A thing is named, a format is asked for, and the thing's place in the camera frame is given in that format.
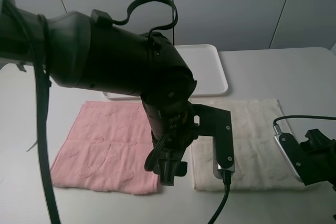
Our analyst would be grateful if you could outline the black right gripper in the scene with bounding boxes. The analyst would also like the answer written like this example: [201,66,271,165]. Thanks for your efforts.
[299,129,335,185]

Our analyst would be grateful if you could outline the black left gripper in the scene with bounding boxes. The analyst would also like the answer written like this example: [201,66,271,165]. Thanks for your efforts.
[141,97,195,185]

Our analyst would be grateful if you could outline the cream white terry towel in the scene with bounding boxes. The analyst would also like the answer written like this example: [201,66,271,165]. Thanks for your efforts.
[190,97,319,191]

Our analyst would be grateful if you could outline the pink terry towel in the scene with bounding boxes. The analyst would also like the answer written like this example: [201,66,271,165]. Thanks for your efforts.
[50,101,159,195]

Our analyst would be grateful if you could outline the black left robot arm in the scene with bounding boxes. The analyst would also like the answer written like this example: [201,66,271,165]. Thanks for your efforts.
[1,0,196,186]

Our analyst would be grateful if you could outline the white rectangular plastic tray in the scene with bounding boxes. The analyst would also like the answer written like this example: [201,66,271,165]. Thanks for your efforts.
[102,44,229,101]

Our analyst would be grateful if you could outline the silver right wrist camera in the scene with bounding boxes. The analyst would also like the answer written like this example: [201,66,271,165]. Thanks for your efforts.
[272,126,307,183]

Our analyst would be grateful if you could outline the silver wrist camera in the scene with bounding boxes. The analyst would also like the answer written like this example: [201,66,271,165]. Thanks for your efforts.
[272,126,307,183]
[193,104,236,180]

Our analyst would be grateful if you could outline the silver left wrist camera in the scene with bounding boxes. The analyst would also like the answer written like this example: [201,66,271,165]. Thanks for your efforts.
[193,104,236,180]

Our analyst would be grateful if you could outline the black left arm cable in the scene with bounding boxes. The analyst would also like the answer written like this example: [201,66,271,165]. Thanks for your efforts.
[5,0,234,224]

